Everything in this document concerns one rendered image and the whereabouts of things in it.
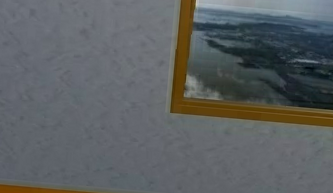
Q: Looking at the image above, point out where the gold framed landscape picture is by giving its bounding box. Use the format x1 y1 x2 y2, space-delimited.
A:
169 0 333 128

